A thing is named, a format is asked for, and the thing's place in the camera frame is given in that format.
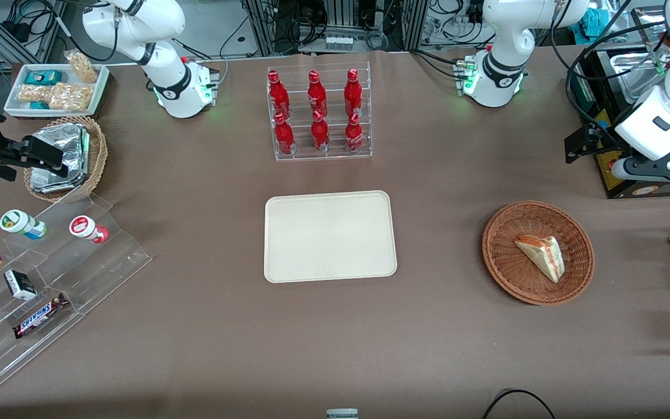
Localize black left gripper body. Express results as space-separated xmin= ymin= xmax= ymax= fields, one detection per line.
xmin=585 ymin=124 xmax=624 ymax=164

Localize triangular sandwich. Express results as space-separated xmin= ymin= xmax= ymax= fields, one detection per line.
xmin=514 ymin=235 xmax=565 ymax=285

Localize deep wicker basket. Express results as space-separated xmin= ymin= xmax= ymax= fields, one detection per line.
xmin=23 ymin=115 xmax=109 ymax=204

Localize white rectangular snack tray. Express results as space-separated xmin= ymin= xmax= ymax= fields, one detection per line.
xmin=3 ymin=62 xmax=111 ymax=120

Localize round brown wicker basket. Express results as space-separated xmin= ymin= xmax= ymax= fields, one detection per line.
xmin=482 ymin=200 xmax=596 ymax=306

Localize cream rectangular tray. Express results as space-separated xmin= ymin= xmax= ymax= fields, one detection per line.
xmin=263 ymin=190 xmax=398 ymax=284

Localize foil wrapped package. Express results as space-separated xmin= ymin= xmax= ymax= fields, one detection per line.
xmin=29 ymin=166 xmax=90 ymax=194
xmin=31 ymin=123 xmax=91 ymax=175

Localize black food warmer appliance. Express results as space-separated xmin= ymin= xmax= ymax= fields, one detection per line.
xmin=568 ymin=6 xmax=670 ymax=200

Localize clear bag of rice crackers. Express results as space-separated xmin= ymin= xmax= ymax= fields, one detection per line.
xmin=17 ymin=84 xmax=52 ymax=105

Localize large clear bag of snacks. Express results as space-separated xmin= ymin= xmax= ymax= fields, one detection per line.
xmin=48 ymin=82 xmax=95 ymax=112

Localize green lid yogurt bottle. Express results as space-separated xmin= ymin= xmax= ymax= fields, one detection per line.
xmin=0 ymin=209 xmax=48 ymax=241

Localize steel warmer pan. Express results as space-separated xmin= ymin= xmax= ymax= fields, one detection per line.
xmin=610 ymin=51 xmax=670 ymax=104

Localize red lid yogurt bottle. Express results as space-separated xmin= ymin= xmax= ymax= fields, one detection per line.
xmin=69 ymin=215 xmax=110 ymax=245

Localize clear bag of puffed snacks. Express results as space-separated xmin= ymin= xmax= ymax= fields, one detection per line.
xmin=64 ymin=49 xmax=99 ymax=84

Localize clear acrylic stepped stand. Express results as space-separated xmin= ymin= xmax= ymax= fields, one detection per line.
xmin=0 ymin=191 xmax=153 ymax=397

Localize teal cloth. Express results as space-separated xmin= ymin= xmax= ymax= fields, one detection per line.
xmin=578 ymin=8 xmax=604 ymax=37

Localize small black white box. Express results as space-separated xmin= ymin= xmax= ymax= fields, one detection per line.
xmin=3 ymin=268 xmax=38 ymax=302

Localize black power adapter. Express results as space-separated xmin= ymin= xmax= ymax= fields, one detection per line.
xmin=0 ymin=20 xmax=32 ymax=39

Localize Snickers chocolate bar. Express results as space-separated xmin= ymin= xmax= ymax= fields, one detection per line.
xmin=12 ymin=292 xmax=70 ymax=340

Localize red cola bottle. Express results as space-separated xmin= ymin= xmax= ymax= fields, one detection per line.
xmin=344 ymin=112 xmax=364 ymax=154
xmin=307 ymin=70 xmax=329 ymax=118
xmin=268 ymin=69 xmax=291 ymax=120
xmin=311 ymin=109 xmax=331 ymax=154
xmin=274 ymin=112 xmax=297 ymax=156
xmin=344 ymin=68 xmax=364 ymax=118

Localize clear acrylic bottle rack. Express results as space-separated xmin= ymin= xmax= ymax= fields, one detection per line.
xmin=266 ymin=61 xmax=373 ymax=162

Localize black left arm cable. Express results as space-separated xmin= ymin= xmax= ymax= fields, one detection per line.
xmin=550 ymin=0 xmax=670 ymax=147

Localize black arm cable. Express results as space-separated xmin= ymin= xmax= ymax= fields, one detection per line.
xmin=550 ymin=0 xmax=670 ymax=147
xmin=50 ymin=0 xmax=119 ymax=63

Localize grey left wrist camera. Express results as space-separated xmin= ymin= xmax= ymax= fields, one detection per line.
xmin=610 ymin=154 xmax=670 ymax=184

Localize aluminium profile rail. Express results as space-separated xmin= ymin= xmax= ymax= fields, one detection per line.
xmin=0 ymin=0 xmax=65 ymax=66

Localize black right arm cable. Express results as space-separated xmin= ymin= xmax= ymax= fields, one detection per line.
xmin=50 ymin=0 xmax=119 ymax=63

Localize black left base cables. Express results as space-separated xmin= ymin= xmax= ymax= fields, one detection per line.
xmin=409 ymin=49 xmax=465 ymax=80

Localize right base cables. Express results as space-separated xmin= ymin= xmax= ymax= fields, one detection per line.
xmin=173 ymin=32 xmax=251 ymax=88

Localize aluminium frame rack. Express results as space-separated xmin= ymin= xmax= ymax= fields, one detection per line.
xmin=242 ymin=0 xmax=430 ymax=54

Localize black cable loop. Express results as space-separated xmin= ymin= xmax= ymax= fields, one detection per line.
xmin=482 ymin=388 xmax=557 ymax=419

